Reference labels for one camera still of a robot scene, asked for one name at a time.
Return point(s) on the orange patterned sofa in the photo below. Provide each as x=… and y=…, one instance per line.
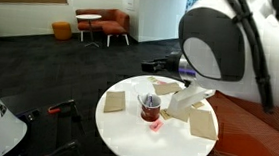
x=257, y=147

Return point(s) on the small black device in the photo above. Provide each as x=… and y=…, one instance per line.
x=29, y=115

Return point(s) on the brown sugar packet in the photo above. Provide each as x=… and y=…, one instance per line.
x=198, y=105
x=164, y=115

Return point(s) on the orange lounge sofa white legs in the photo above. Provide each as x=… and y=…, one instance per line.
x=113, y=22

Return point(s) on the orange round ottoman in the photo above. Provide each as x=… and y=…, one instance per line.
x=62, y=30

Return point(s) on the red mug white inside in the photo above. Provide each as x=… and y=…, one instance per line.
x=150, y=114

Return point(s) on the yellow sweetener packet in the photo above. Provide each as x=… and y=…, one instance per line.
x=152, y=79

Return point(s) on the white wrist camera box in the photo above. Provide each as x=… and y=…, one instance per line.
x=186, y=100

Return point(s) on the small round white table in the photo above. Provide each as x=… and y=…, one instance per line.
x=88, y=16

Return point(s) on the pink sweetener packet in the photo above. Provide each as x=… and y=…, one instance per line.
x=161, y=82
x=156, y=125

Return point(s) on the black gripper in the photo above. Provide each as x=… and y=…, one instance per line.
x=171, y=62

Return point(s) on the black robot cart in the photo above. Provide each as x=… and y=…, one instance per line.
x=42, y=127

